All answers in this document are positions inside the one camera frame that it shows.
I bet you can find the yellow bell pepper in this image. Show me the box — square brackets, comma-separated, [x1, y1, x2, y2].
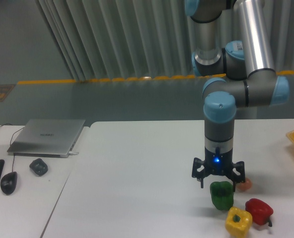
[225, 207, 253, 238]

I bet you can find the black mouse cable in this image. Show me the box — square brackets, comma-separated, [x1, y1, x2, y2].
[9, 128, 26, 173]

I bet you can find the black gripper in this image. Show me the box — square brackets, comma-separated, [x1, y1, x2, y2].
[192, 148, 245, 192]

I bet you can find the green bell pepper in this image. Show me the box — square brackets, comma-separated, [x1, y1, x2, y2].
[210, 181, 234, 211]

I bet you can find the small black gadget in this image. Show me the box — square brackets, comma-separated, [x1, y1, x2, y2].
[29, 158, 48, 177]

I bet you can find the black computer mouse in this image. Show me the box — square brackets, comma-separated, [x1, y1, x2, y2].
[0, 172, 18, 195]

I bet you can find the brown egg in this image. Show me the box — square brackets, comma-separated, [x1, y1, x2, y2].
[236, 177, 252, 192]

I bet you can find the silver closed laptop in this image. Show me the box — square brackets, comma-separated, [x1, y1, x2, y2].
[7, 119, 85, 158]

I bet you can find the red bell pepper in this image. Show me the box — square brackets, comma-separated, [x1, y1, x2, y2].
[245, 198, 274, 227]

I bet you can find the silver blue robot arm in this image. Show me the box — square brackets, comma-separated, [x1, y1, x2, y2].
[185, 0, 290, 184]

